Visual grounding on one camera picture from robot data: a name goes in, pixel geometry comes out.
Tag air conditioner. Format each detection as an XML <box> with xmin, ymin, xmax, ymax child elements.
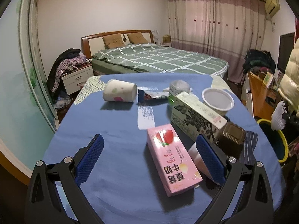
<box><xmin>265</xmin><ymin>0</ymin><xmax>280</xmax><ymax>19</ymax></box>

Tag pink strawberry milk carton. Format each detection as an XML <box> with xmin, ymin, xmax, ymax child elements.
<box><xmin>147</xmin><ymin>124</ymin><xmax>203</xmax><ymax>197</ymax></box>

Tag wooden headboard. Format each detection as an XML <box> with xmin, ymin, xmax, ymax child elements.
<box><xmin>81</xmin><ymin>29</ymin><xmax>154</xmax><ymax>59</ymax></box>

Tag woven basket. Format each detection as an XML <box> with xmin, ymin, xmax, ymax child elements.
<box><xmin>162</xmin><ymin>34</ymin><xmax>171</xmax><ymax>43</ymax></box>

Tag cream puffer jacket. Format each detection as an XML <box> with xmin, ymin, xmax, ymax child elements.
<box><xmin>278</xmin><ymin>39</ymin><xmax>299</xmax><ymax>117</ymax></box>

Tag white floral paper cup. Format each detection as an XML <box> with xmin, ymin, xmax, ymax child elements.
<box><xmin>103</xmin><ymin>79</ymin><xmax>137</xmax><ymax>103</ymax></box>

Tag yellow rimmed trash bin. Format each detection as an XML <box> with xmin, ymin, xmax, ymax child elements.
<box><xmin>257</xmin><ymin>119</ymin><xmax>288</xmax><ymax>164</ymax></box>

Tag bed with green plaid duvet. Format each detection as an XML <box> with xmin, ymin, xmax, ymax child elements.
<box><xmin>92</xmin><ymin>43</ymin><xmax>229</xmax><ymax>76</ymax></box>

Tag clear bottle green label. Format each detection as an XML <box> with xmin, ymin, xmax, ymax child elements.
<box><xmin>169</xmin><ymin>80</ymin><xmax>190</xmax><ymax>96</ymax></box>

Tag green white tea box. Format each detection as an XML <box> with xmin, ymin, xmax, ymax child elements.
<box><xmin>171</xmin><ymin>91</ymin><xmax>228</xmax><ymax>142</ymax></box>

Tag blue tablecloth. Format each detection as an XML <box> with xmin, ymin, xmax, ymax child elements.
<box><xmin>43</xmin><ymin>73</ymin><xmax>285</xmax><ymax>223</ymax></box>

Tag pile of clothes on nightstand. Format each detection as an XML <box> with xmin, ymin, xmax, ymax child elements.
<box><xmin>47</xmin><ymin>49</ymin><xmax>87</xmax><ymax>100</ymax></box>

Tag wooden desk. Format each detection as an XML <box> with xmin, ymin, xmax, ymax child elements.
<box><xmin>246</xmin><ymin>72</ymin><xmax>277</xmax><ymax>120</ymax></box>

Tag pink striped curtain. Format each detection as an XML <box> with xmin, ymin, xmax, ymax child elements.
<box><xmin>167</xmin><ymin>0</ymin><xmax>266</xmax><ymax>83</ymax></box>

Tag small white paper cup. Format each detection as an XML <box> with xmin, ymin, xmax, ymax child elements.
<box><xmin>188</xmin><ymin>143</ymin><xmax>213</xmax><ymax>180</ymax></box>

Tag blue snack wrapper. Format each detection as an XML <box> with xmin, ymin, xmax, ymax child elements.
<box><xmin>138</xmin><ymin>90</ymin><xmax>169</xmax><ymax>103</ymax></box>

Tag right brown pillow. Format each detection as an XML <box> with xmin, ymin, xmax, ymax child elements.
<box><xmin>127</xmin><ymin>32</ymin><xmax>148</xmax><ymax>44</ymax></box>

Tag white plastic bowl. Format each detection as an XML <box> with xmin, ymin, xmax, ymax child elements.
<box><xmin>202</xmin><ymin>88</ymin><xmax>235</xmax><ymax>116</ymax></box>

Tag black television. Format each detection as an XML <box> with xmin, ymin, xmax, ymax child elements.
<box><xmin>277</xmin><ymin>32</ymin><xmax>295</xmax><ymax>73</ymax></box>

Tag dark clothes pile by curtain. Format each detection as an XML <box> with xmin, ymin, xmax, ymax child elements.
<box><xmin>243</xmin><ymin>49</ymin><xmax>276</xmax><ymax>74</ymax></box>

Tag brown pillow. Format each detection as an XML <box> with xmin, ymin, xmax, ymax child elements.
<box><xmin>127</xmin><ymin>32</ymin><xmax>148</xmax><ymax>44</ymax></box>
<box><xmin>103</xmin><ymin>33</ymin><xmax>125</xmax><ymax>49</ymax></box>

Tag left brown pillow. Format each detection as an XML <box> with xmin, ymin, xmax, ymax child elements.
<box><xmin>103</xmin><ymin>33</ymin><xmax>125</xmax><ymax>49</ymax></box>

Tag white nightstand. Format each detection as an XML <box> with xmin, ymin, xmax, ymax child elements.
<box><xmin>61</xmin><ymin>64</ymin><xmax>94</xmax><ymax>95</ymax></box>

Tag sliding wardrobe door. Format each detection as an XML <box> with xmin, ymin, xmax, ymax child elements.
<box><xmin>1</xmin><ymin>0</ymin><xmax>59</xmax><ymax>170</ymax></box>

